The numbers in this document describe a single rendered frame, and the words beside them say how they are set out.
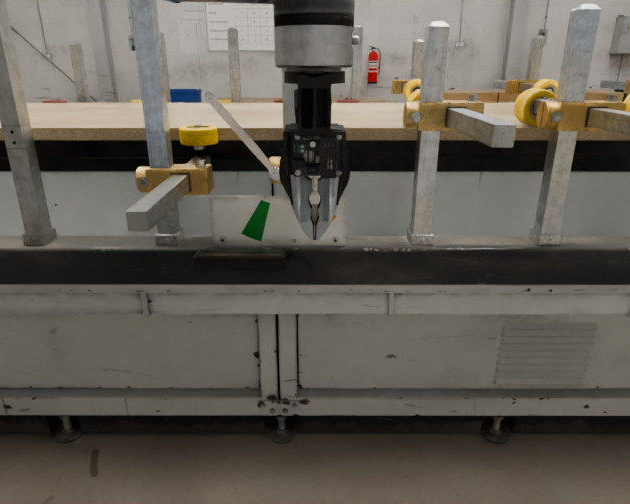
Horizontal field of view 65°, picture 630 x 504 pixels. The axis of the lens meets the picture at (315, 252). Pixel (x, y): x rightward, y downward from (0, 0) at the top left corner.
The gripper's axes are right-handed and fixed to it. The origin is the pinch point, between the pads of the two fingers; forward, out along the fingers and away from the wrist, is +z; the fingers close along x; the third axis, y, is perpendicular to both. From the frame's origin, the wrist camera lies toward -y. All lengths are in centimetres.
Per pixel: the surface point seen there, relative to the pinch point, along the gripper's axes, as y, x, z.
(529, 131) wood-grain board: -49, 48, -7
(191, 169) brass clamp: -27.3, -22.9, -2.4
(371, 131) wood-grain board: -49, 13, -7
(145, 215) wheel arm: -3.1, -23.7, -0.9
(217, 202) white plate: -27.3, -18.5, 3.9
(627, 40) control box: -721, 458, -50
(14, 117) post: -28, -54, -12
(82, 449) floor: -48, -67, 83
